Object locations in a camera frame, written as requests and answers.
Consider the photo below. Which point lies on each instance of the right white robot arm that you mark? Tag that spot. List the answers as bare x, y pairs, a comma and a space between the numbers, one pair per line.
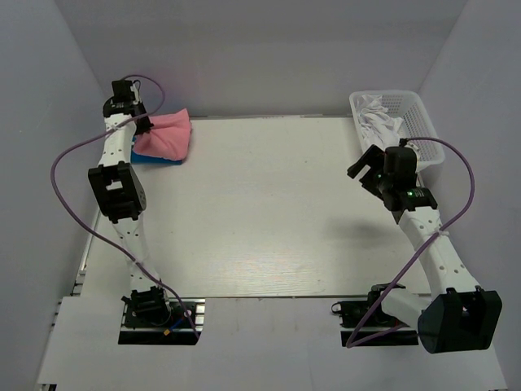
434, 293

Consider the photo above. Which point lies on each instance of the white crumpled t shirt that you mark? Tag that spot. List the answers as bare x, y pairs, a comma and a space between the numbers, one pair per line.
376, 126

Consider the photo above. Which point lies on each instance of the white plastic basket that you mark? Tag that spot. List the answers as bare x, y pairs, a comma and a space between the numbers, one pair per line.
407, 105

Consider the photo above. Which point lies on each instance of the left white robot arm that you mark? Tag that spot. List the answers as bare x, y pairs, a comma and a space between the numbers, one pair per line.
122, 200

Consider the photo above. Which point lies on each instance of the folded blue t shirt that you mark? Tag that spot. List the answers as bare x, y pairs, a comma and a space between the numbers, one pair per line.
168, 145

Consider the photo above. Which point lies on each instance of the pink t shirt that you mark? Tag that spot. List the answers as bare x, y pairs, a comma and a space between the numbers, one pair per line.
180, 118

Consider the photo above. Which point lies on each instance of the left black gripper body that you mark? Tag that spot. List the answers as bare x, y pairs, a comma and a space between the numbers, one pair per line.
143, 124

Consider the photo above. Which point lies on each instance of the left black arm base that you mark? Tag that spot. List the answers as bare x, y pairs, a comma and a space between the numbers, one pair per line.
150, 318

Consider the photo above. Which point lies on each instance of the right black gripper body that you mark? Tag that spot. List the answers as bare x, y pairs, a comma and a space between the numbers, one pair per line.
377, 181

